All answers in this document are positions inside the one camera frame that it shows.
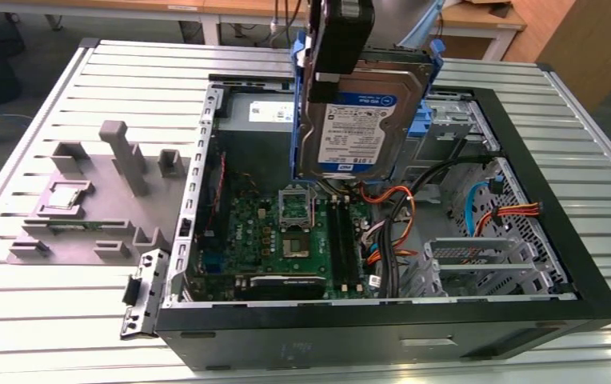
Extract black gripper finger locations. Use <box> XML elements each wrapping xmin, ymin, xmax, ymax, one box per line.
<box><xmin>304</xmin><ymin>73</ymin><xmax>341</xmax><ymax>104</ymax></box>

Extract hard disk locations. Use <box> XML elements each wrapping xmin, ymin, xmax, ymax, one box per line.
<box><xmin>288</xmin><ymin>31</ymin><xmax>445</xmax><ymax>185</ymax></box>

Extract red yellow power wire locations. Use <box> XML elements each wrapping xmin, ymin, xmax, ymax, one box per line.
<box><xmin>474</xmin><ymin>201</ymin><xmax>545</xmax><ymax>241</ymax></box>

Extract grey metal disk bay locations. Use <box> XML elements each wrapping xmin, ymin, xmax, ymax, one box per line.
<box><xmin>420</xmin><ymin>236</ymin><xmax>554</xmax><ymax>298</ymax></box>

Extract blue plastic drive latch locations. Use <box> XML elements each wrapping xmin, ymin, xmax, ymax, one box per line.
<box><xmin>409</xmin><ymin>104</ymin><xmax>433</xmax><ymax>138</ymax></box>

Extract grey power supply unit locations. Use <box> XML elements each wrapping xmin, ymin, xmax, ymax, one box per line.
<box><xmin>212</xmin><ymin>92</ymin><xmax>300</xmax><ymax>189</ymax></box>

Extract grey optical drive cage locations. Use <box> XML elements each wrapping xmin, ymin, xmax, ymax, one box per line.
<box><xmin>389</xmin><ymin>92</ymin><xmax>500</xmax><ymax>189</ymax></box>

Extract metal socket cover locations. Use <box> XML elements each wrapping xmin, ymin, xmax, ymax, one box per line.
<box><xmin>277</xmin><ymin>184</ymin><xmax>317</xmax><ymax>232</ymax></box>

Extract black RAM slot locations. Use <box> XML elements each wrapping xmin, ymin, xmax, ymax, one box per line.
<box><xmin>340</xmin><ymin>195</ymin><xmax>366</xmax><ymax>293</ymax></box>
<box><xmin>325</xmin><ymin>195</ymin><xmax>348</xmax><ymax>292</ymax></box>

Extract green motherboard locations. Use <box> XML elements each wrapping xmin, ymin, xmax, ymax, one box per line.
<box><xmin>190</xmin><ymin>175</ymin><xmax>386</xmax><ymax>302</ymax></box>

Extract CPU socket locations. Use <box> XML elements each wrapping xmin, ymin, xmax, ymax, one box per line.
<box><xmin>281</xmin><ymin>233</ymin><xmax>316</xmax><ymax>260</ymax></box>

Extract long wooden desk white legs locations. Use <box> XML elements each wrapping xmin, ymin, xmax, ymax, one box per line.
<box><xmin>37</xmin><ymin>0</ymin><xmax>306</xmax><ymax>47</ymax></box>

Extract wooden cabinet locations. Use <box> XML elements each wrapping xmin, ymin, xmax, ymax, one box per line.
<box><xmin>516</xmin><ymin>0</ymin><xmax>611</xmax><ymax>115</ymax></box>

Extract black graphics card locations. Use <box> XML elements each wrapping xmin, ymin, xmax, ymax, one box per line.
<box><xmin>232</xmin><ymin>273</ymin><xmax>326</xmax><ymax>302</ymax></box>

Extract grey plastic parts rack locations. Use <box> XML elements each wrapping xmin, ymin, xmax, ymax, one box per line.
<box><xmin>5</xmin><ymin>119</ymin><xmax>194</xmax><ymax>267</ymax></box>

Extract silver CPU chip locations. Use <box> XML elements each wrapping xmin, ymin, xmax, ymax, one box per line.
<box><xmin>50</xmin><ymin>189</ymin><xmax>81</xmax><ymax>209</ymax></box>

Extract green RAM stick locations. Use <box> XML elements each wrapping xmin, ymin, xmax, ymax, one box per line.
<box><xmin>22</xmin><ymin>221</ymin><xmax>130</xmax><ymax>234</ymax></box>

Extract black open PC case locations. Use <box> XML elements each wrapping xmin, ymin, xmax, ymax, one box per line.
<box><xmin>152</xmin><ymin>73</ymin><xmax>611</xmax><ymax>371</ymax></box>

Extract small wooden desk white frame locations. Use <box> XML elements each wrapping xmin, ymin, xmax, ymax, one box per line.
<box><xmin>432</xmin><ymin>0</ymin><xmax>529</xmax><ymax>62</ymax></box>

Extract thin red wire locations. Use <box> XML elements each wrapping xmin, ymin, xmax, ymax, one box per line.
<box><xmin>201</xmin><ymin>153</ymin><xmax>228</xmax><ymax>238</ymax></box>

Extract orange wire bundle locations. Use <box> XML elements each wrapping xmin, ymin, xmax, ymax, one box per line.
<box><xmin>358</xmin><ymin>184</ymin><xmax>420</xmax><ymax>266</ymax></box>

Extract blue data wire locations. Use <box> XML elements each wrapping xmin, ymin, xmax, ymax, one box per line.
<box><xmin>464</xmin><ymin>178</ymin><xmax>502</xmax><ymax>241</ymax></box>

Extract black cable bundle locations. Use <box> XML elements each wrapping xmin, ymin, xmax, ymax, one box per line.
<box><xmin>377</xmin><ymin>154</ymin><xmax>504</xmax><ymax>299</ymax></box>

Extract grey card retainer bracket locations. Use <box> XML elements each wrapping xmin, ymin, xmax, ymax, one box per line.
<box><xmin>117</xmin><ymin>246</ymin><xmax>172</xmax><ymax>342</ymax></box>

